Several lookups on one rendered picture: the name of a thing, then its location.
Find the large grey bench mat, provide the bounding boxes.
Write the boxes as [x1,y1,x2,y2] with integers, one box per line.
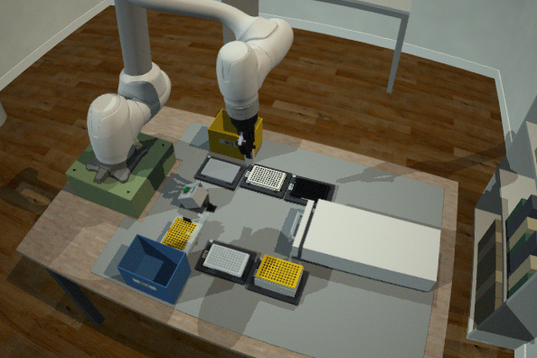
[90,122,444,358]

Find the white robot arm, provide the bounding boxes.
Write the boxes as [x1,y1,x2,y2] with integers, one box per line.
[87,0,294,183]

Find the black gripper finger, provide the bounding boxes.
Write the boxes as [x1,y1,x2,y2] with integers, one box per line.
[250,125,256,155]
[235,127,255,165]

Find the blue open-top bin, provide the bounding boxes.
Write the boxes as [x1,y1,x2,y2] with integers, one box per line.
[117,234,192,305]

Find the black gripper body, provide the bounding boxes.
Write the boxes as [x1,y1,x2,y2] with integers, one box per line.
[231,113,258,137]

